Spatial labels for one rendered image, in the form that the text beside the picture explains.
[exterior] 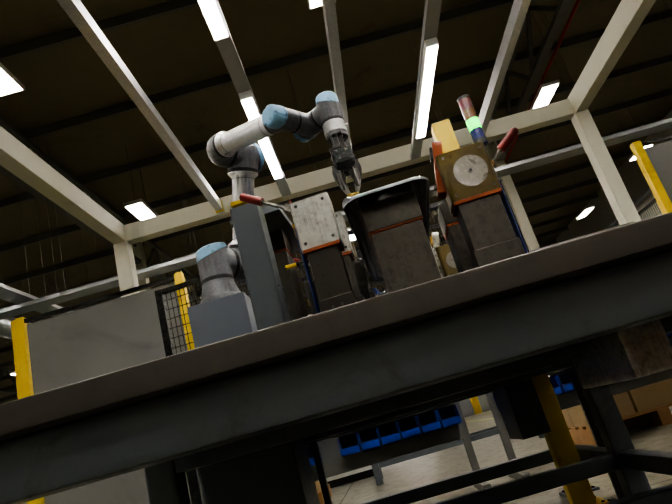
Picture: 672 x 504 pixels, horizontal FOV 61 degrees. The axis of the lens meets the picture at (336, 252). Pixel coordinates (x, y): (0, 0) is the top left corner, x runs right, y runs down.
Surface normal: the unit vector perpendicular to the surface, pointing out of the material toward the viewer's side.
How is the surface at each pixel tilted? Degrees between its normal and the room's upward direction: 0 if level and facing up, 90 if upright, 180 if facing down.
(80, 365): 90
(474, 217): 90
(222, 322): 90
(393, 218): 90
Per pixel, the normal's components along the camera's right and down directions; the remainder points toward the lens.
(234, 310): -0.07, -0.30
